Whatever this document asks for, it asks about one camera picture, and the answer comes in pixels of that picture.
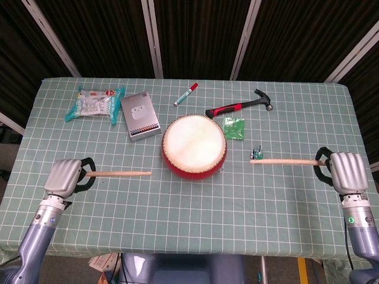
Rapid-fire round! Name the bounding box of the white partition frame post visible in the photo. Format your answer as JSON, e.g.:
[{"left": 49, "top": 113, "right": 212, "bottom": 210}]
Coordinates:
[
  {"left": 324, "top": 20, "right": 379, "bottom": 83},
  {"left": 22, "top": 0, "right": 81, "bottom": 78},
  {"left": 229, "top": 0, "right": 262, "bottom": 81},
  {"left": 0, "top": 112, "right": 26, "bottom": 135},
  {"left": 141, "top": 0, "right": 164, "bottom": 79}
]

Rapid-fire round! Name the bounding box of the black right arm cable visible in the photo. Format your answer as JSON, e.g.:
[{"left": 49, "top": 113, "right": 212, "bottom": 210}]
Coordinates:
[{"left": 344, "top": 226, "right": 355, "bottom": 270}]

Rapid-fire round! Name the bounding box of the printed cardboard box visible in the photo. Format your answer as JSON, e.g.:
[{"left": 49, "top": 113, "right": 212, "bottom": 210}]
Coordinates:
[{"left": 88, "top": 253, "right": 121, "bottom": 279}]

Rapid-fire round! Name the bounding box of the black red claw hammer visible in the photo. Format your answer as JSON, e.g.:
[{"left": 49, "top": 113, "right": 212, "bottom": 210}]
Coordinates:
[{"left": 205, "top": 88, "right": 274, "bottom": 118}]

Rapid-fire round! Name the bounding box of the marker pen with red cap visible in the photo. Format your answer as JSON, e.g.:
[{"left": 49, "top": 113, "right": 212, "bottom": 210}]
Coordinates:
[{"left": 173, "top": 82, "right": 199, "bottom": 107}]

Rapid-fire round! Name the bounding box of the green checked tablecloth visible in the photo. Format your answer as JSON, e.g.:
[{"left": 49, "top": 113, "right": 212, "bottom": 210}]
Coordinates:
[{"left": 0, "top": 77, "right": 379, "bottom": 264}]

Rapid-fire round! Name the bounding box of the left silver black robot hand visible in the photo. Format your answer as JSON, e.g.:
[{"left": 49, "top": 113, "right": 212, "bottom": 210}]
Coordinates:
[{"left": 43, "top": 157, "right": 97, "bottom": 199}]

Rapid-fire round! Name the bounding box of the grey earbuds box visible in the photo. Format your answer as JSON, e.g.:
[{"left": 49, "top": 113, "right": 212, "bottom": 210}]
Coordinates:
[{"left": 120, "top": 92, "right": 162, "bottom": 143}]

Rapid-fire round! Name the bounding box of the teal clear plastic snack bag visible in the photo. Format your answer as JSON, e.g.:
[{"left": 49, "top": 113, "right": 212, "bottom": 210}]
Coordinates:
[{"left": 65, "top": 85, "right": 126, "bottom": 126}]

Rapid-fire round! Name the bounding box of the small green sachet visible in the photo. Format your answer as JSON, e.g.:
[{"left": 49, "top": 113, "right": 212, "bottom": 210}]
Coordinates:
[{"left": 222, "top": 116, "right": 246, "bottom": 140}]

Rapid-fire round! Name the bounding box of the red drum with white skin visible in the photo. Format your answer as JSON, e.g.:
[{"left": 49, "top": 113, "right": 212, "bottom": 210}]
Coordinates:
[{"left": 161, "top": 114, "right": 229, "bottom": 181}]

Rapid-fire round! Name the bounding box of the white metal table leg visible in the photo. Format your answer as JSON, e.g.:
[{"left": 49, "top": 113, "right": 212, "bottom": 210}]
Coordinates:
[{"left": 259, "top": 256, "right": 269, "bottom": 284}]

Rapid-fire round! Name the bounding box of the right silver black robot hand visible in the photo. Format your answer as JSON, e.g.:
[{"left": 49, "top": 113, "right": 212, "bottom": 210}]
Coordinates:
[{"left": 314, "top": 146, "right": 370, "bottom": 196}]

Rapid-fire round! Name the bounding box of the wooden drumstick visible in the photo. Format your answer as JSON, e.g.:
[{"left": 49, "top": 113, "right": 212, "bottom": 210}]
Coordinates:
[
  {"left": 85, "top": 170, "right": 152, "bottom": 178},
  {"left": 249, "top": 159, "right": 329, "bottom": 166}
]

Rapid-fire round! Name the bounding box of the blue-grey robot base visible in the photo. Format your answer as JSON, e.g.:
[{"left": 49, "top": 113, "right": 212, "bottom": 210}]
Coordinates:
[{"left": 118, "top": 253, "right": 246, "bottom": 284}]

